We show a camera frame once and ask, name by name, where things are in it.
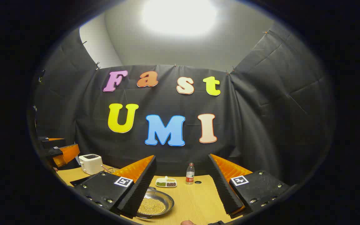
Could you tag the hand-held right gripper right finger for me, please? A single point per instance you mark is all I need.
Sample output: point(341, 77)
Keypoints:
point(222, 184)

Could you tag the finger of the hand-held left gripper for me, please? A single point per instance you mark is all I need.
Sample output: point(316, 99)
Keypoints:
point(67, 153)
point(53, 143)

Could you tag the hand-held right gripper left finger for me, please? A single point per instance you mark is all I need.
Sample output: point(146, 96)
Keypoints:
point(142, 187)

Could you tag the stainless steel pot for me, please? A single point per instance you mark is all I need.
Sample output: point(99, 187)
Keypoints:
point(162, 198)

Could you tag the black induction cooktop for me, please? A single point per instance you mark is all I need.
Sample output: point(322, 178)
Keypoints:
point(80, 181)

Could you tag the heap of green beans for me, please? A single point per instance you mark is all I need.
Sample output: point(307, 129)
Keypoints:
point(161, 184)

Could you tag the pile of soybeans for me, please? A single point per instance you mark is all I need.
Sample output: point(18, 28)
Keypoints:
point(152, 206)

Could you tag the white divided dish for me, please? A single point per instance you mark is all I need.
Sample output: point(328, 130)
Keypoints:
point(166, 182)

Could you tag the white toaster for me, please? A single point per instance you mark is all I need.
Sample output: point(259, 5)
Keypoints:
point(91, 164)

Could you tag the heap of dark red beans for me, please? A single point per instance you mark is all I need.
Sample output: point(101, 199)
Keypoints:
point(171, 184)

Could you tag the clear plastic water bottle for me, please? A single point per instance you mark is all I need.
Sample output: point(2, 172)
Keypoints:
point(190, 175)

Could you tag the pink striped straw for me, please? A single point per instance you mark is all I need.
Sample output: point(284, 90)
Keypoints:
point(106, 168)

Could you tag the black backdrop cloth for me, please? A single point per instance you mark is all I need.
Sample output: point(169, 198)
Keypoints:
point(245, 125)

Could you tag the bright ceiling light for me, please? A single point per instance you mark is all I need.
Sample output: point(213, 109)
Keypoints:
point(180, 15)

